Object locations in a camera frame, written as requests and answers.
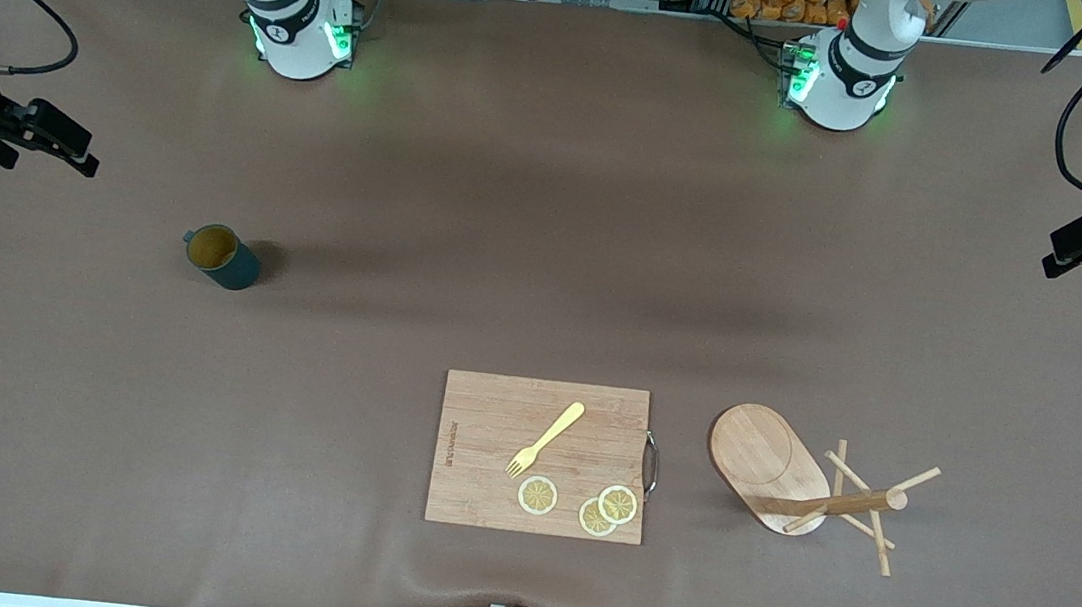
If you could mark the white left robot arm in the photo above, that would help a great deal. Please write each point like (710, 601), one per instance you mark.
(840, 89)

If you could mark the teal cup with yellow inside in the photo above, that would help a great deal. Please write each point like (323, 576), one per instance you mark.
(238, 270)

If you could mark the yellow plastic fork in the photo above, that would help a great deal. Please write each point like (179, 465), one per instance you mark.
(556, 431)

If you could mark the lemon slice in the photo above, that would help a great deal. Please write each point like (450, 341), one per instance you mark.
(538, 495)
(618, 504)
(590, 522)

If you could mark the brown table mat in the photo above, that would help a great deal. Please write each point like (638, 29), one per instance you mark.
(547, 244)

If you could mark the wooden mug tree rack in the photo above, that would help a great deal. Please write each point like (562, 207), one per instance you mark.
(756, 457)

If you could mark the wooden cutting board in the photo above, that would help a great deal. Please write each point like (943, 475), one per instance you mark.
(489, 419)

